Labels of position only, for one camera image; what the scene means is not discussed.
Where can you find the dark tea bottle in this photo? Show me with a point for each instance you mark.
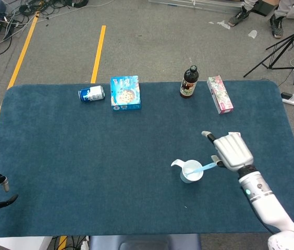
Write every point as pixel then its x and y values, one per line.
pixel 188 84

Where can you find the blue cereal box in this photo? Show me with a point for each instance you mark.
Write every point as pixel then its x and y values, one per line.
pixel 125 93

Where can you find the aluminium rail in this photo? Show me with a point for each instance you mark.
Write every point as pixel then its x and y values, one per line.
pixel 188 5

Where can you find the person in grey trousers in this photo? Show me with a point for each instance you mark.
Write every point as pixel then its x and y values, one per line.
pixel 277 26

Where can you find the pink floral box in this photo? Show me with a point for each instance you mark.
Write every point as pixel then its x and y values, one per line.
pixel 220 95

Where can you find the light blue toothbrush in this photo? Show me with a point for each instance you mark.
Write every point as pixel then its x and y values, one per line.
pixel 207 166

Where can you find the white cabinet block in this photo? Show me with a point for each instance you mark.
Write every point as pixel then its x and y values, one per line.
pixel 19 243

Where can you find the white paper scrap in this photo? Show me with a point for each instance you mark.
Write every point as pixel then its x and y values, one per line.
pixel 252 34
pixel 223 24

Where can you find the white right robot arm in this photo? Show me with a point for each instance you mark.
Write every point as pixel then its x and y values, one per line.
pixel 261 203

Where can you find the blue and white drink can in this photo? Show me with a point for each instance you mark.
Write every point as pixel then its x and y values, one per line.
pixel 92 94

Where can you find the blue carpet table mat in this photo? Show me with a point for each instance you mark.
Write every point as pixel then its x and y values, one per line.
pixel 84 156

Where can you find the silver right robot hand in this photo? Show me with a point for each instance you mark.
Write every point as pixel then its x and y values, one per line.
pixel 233 151

